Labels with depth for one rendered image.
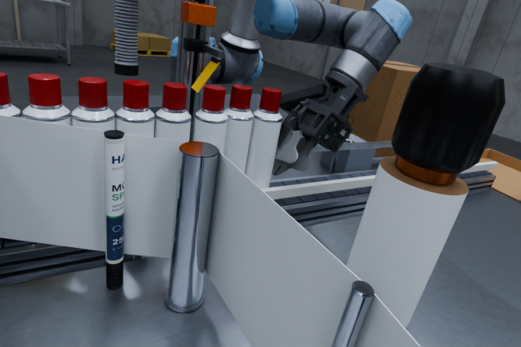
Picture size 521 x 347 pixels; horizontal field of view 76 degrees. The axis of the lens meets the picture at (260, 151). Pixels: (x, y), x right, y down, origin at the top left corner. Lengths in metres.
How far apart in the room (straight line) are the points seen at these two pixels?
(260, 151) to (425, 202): 0.30
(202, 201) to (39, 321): 0.20
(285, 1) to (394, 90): 0.53
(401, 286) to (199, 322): 0.22
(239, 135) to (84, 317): 0.31
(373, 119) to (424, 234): 0.72
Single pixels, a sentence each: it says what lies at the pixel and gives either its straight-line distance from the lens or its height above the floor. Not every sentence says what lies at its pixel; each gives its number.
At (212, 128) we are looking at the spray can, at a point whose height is 1.03.
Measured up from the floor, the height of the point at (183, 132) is 1.02.
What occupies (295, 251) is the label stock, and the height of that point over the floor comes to 1.04.
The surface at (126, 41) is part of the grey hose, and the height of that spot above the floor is 1.13.
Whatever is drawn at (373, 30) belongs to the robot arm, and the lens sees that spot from 0.62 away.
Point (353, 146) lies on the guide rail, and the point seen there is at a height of 0.96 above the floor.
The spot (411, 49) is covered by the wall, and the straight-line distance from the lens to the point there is 7.48.
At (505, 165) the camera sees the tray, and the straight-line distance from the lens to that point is 1.52.
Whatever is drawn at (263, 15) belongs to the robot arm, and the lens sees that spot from 0.60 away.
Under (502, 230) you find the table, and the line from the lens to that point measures 0.96.
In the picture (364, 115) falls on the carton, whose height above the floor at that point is 0.96.
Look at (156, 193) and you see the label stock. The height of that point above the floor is 1.00.
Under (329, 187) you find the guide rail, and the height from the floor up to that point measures 0.91.
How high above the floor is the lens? 1.19
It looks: 22 degrees down
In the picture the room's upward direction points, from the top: 10 degrees clockwise
